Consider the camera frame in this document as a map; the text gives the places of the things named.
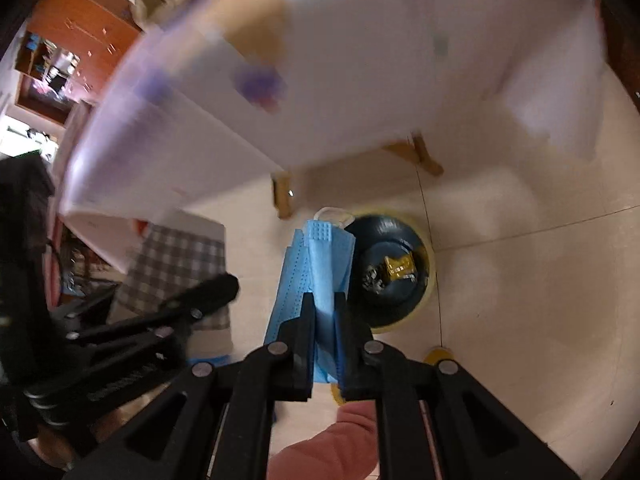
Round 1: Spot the grey plaid cloth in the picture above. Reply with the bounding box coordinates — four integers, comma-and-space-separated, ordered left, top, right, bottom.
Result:
112, 210, 236, 356

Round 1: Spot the blue face mask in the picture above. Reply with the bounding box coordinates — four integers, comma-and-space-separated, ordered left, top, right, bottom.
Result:
263, 206, 357, 386

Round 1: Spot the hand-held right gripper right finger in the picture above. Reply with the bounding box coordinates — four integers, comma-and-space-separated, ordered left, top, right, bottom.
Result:
332, 291, 581, 480

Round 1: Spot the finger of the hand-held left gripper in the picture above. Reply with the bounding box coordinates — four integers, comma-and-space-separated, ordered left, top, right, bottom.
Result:
47, 274, 241, 406

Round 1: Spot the yellow snack wrapper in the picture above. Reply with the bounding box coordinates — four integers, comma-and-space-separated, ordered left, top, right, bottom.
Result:
382, 255, 418, 281

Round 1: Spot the brown wooden cabinet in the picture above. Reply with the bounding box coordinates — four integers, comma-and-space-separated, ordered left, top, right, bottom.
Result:
15, 0, 143, 126

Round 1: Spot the person's left pink trouser leg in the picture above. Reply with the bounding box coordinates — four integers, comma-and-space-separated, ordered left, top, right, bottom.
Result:
267, 400, 381, 480

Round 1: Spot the wooden leg table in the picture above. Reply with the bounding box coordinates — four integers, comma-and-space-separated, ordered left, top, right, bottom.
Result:
272, 132, 443, 219

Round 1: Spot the table with cartoon tablecloth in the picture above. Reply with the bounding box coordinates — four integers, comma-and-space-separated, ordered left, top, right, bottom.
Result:
57, 0, 608, 271

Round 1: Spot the yellow trash bin black liner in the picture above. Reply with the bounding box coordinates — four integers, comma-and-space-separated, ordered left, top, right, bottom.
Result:
345, 207, 437, 333

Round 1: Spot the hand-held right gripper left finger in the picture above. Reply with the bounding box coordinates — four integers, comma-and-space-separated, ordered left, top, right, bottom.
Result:
65, 292, 317, 480

